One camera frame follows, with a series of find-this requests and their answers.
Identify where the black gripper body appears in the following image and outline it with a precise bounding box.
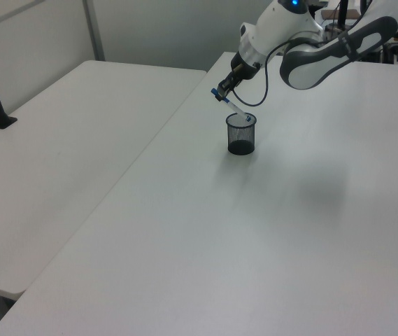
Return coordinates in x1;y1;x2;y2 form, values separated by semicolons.
229;51;257;84

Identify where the blue and white marker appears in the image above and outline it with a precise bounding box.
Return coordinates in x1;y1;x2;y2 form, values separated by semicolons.
210;87;253;123

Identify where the black mesh pen cup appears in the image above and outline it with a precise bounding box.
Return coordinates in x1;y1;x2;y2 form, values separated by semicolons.
225;112;258;156

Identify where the thin black pole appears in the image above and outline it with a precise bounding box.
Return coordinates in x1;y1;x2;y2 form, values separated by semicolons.
337;0;349;29

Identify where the white side table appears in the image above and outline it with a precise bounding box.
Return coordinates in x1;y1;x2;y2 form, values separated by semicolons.
0;59;208;300

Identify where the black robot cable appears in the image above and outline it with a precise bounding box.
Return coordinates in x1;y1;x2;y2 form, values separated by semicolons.
231;37;325;107

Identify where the grey partition post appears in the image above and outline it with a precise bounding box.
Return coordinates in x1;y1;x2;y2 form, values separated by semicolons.
80;0;106;62

